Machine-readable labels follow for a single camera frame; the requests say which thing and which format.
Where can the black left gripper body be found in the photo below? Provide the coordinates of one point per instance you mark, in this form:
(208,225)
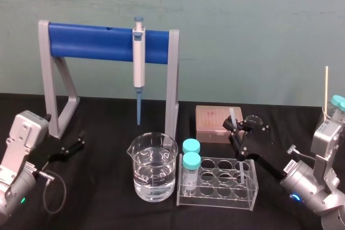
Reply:
(43,156)

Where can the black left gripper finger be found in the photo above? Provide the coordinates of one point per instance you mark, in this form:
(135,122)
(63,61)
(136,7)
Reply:
(70,147)

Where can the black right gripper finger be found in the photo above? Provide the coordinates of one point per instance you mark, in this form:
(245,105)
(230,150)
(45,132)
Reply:
(256,123)
(231,126)

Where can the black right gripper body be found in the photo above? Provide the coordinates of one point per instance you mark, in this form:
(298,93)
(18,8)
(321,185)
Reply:
(265,154)

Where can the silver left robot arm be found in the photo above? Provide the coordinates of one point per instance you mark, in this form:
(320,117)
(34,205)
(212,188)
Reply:
(24,127)

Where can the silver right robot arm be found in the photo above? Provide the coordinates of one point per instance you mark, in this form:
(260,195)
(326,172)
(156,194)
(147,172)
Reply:
(304,187)

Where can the pink pipette tip box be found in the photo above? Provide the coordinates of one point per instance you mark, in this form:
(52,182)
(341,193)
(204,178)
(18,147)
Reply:
(210,122)

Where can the clear acrylic tube rack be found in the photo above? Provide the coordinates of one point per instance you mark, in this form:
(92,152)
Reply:
(250,187)

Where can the teal capped sample tube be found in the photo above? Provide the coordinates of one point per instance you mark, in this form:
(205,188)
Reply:
(191,146)
(191,162)
(337,106)

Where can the black table cloth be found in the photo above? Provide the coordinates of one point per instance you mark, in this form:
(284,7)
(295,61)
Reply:
(107,214)

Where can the thin wooden stick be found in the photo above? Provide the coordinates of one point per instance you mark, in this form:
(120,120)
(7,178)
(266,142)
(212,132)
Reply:
(326,90)

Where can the glass beaker with water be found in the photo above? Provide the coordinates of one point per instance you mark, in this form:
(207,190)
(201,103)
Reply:
(153,178)

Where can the grey stand with blue bar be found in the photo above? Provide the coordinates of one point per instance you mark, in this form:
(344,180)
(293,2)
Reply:
(94,41)

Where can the white and blue pipette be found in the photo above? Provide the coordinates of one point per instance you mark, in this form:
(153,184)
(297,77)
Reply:
(138,60)

